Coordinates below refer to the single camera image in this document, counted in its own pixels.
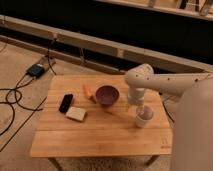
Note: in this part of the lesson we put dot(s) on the black rectangular device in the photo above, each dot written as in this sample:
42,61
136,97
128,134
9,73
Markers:
66,102

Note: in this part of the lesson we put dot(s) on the wooden table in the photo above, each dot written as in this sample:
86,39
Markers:
104,132

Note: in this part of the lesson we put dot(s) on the white sponge block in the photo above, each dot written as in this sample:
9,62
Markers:
76,113

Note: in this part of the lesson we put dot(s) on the black power adapter box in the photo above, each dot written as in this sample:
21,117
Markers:
35,71

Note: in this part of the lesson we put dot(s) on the orange carrot toy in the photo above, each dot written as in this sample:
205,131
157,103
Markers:
88,94

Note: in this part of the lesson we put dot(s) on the white ceramic cup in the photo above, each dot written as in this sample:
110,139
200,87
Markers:
142,121

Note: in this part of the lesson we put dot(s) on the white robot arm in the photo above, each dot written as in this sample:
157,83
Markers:
192,146

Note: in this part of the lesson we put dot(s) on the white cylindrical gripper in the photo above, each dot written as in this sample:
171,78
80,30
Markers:
135,96

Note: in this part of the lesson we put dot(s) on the purple bowl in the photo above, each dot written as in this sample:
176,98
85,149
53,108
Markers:
107,95

